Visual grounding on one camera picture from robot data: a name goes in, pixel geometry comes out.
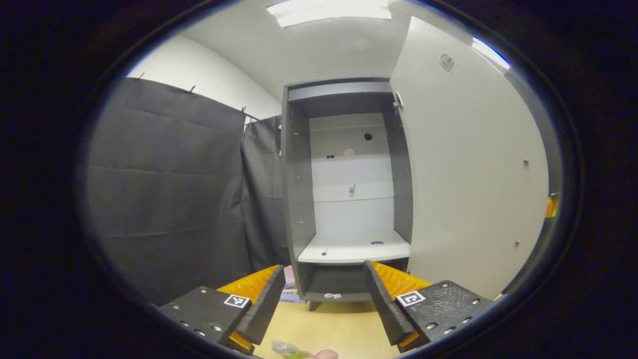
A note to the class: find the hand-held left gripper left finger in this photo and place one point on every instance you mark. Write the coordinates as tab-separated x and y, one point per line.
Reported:
264	309

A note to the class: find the black backdrop cloth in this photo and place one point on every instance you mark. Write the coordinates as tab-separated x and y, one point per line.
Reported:
164	199

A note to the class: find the white cabinet shelf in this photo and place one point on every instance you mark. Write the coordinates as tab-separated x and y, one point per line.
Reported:
349	252

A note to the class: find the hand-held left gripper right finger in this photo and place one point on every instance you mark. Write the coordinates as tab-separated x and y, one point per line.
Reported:
386	309

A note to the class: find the green label clear bottle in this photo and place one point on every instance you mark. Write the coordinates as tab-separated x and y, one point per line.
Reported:
291	351

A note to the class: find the ceiling light panel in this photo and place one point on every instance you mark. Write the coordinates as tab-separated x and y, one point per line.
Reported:
329	12
491	52

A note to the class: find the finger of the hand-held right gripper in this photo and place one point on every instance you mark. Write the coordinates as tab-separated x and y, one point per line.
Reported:
552	207

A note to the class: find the beige cabinet door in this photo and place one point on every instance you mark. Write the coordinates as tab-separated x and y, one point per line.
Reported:
463	174

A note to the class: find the metal door hinge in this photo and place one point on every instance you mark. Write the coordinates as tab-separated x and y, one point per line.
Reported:
398	102

